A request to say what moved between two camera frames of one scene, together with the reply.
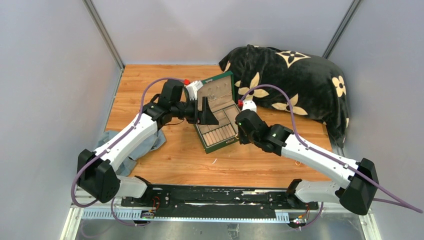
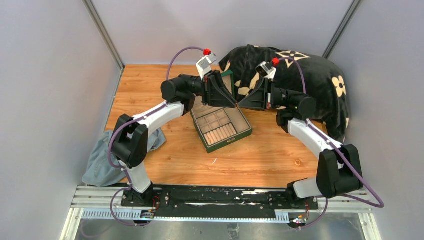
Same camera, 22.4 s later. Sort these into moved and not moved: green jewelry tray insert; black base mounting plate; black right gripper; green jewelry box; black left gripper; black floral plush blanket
Moved: black left gripper; black right gripper
Not moved: black base mounting plate; green jewelry tray insert; green jewelry box; black floral plush blanket
